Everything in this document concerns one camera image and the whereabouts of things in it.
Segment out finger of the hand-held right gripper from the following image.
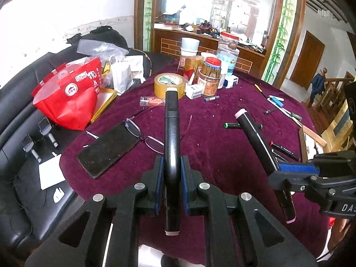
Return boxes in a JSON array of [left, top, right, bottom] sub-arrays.
[[278, 150, 356, 177], [268, 172, 338, 201]]

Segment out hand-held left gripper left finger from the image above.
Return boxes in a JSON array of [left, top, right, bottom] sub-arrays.
[[24, 156, 166, 267]]

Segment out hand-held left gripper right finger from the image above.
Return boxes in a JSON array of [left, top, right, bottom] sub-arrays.
[[180, 156, 319, 267]]

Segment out black marker red cap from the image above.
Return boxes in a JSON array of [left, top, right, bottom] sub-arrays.
[[268, 141, 301, 162]]

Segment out cardboard box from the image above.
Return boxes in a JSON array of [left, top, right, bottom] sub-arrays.
[[298, 125, 328, 164]]

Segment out black marker pink caps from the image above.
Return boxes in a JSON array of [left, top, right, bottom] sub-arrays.
[[234, 108, 297, 224]]

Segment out black marker white caps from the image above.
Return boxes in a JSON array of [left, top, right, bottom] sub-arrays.
[[164, 87, 181, 235]]

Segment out black marker green cap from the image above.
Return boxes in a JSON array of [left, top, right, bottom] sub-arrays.
[[224, 122, 263, 130]]

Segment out person's right hand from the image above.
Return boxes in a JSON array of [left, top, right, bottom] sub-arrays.
[[328, 218, 351, 259]]

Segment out black pen silver clip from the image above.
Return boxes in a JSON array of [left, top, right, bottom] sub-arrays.
[[271, 149, 291, 162]]

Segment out eyeglasses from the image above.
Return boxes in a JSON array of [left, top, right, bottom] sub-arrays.
[[86, 115, 192, 155]]

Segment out maroon velvet tablecloth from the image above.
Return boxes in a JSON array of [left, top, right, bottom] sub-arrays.
[[60, 58, 331, 259]]

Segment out gold pillar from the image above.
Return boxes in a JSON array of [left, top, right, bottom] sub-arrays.
[[324, 100, 356, 152]]

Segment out black smartphone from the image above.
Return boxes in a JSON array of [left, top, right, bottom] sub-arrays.
[[76, 121, 144, 179]]

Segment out wooden staircase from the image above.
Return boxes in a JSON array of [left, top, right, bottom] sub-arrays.
[[306, 72, 356, 134]]

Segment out blue jacket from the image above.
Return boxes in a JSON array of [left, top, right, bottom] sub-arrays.
[[310, 67, 327, 107]]

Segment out gold tipped black pen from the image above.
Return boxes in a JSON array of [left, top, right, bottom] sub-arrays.
[[254, 83, 271, 99]]

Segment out yellow tape roll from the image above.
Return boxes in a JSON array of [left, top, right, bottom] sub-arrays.
[[154, 73, 186, 100]]

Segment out small white object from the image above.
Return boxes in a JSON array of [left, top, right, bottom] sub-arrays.
[[53, 188, 66, 204]]

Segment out gold flat box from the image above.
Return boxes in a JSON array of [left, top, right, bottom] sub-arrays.
[[90, 87, 118, 123]]

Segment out red lid jar orange label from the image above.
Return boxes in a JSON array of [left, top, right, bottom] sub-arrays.
[[198, 57, 222, 97]]

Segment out wooden door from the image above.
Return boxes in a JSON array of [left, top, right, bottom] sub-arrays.
[[289, 30, 325, 89]]

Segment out white card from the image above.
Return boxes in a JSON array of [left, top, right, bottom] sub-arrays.
[[39, 154, 66, 190]]

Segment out small blue white box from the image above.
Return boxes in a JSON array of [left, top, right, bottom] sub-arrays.
[[224, 76, 240, 89]]

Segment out white paper bag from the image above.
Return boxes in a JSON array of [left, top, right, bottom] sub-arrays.
[[107, 55, 145, 96]]

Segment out white plastic jar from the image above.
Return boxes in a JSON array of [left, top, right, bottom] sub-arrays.
[[220, 61, 229, 89]]

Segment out red shopping bag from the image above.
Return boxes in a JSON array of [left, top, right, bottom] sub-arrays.
[[32, 56, 103, 131]]

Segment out glass jar pale lid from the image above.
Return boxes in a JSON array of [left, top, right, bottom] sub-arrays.
[[178, 37, 205, 85]]

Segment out grey handheld device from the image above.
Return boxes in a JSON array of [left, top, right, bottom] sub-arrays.
[[22, 135, 42, 163], [37, 117, 59, 148]]

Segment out blue label plastic jar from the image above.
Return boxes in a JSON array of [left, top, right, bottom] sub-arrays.
[[216, 49, 240, 77]]

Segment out brick pattern wooden cabinet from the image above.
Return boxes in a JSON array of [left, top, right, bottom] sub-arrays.
[[154, 24, 265, 74]]

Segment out large red lid jar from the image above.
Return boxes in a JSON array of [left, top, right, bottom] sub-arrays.
[[217, 32, 240, 52]]

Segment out clear plastic bag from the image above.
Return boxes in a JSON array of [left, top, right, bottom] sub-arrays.
[[76, 39, 130, 67]]

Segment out black leather sofa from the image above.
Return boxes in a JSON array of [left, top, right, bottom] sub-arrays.
[[0, 44, 178, 256]]

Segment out black cloth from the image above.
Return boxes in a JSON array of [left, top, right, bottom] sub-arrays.
[[67, 26, 130, 59]]

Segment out bamboo painted wooden frame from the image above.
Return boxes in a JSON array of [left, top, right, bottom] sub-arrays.
[[133, 0, 306, 81]]

